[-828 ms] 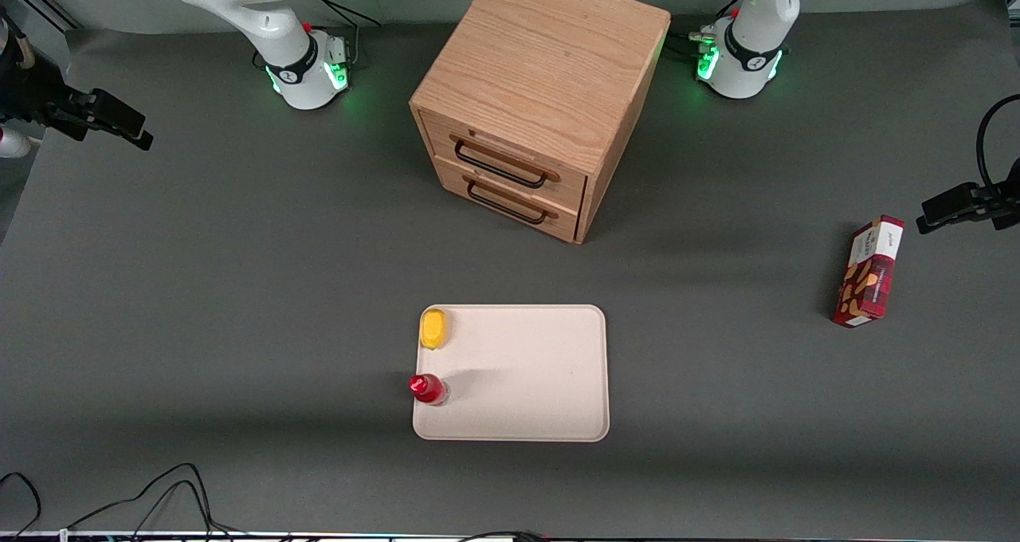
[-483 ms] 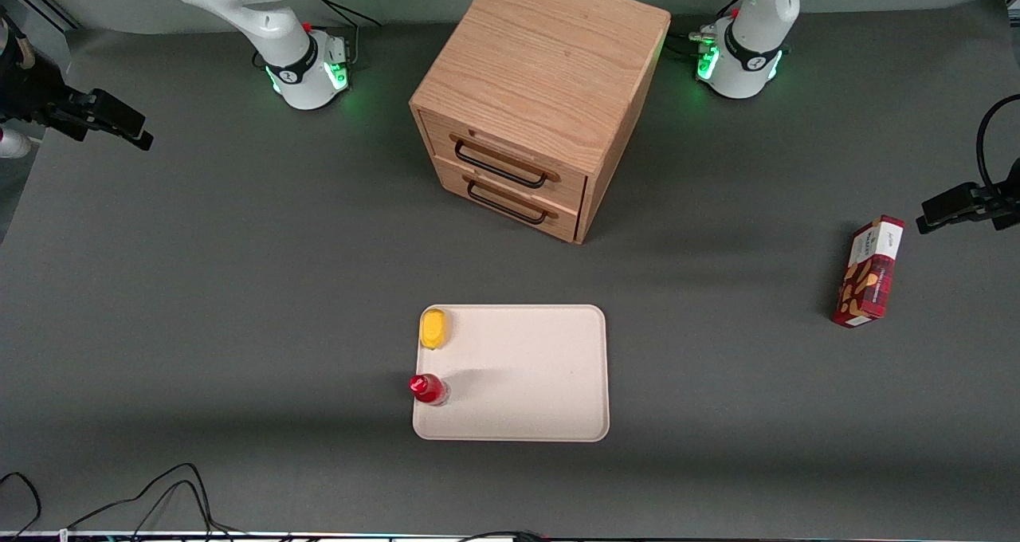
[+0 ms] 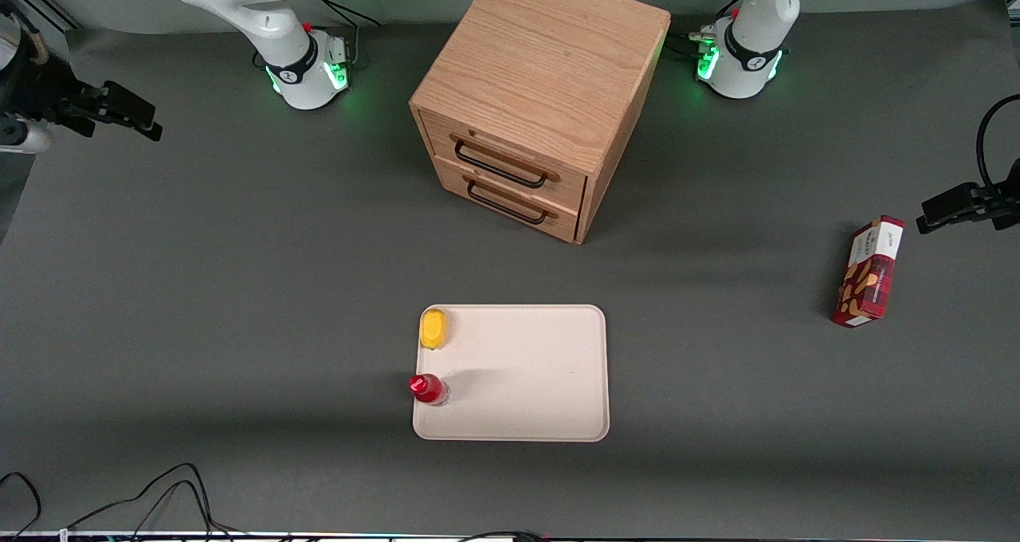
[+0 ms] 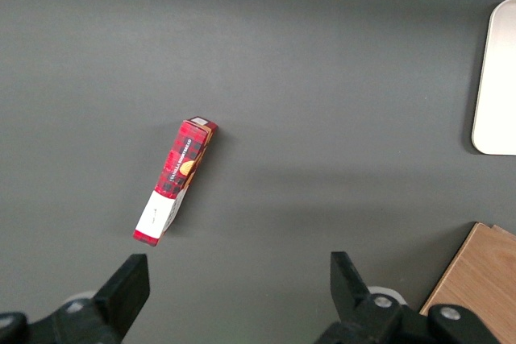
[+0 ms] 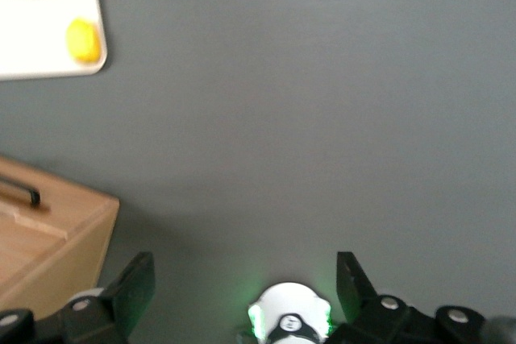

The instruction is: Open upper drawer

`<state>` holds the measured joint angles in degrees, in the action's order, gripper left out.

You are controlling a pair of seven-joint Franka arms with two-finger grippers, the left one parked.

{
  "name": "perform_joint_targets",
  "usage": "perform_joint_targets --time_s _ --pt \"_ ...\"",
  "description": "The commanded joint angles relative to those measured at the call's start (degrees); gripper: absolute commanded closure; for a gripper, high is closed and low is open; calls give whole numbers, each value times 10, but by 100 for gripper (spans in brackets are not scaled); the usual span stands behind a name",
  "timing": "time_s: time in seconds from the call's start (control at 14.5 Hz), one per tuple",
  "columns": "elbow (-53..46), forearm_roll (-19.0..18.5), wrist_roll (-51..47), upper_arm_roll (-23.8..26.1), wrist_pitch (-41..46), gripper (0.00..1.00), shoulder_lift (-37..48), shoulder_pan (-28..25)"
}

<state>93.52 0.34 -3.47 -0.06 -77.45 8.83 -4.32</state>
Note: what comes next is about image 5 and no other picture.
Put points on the wooden board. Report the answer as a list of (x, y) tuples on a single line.
[(92, 243)]

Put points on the white plastic tray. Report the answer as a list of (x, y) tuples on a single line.
[(36, 30)]

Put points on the small yellow round object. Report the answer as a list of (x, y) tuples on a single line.
[(83, 40)]

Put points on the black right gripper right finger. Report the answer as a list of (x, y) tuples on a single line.
[(350, 287)]

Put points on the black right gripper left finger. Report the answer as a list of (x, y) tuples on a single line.
[(133, 287)]

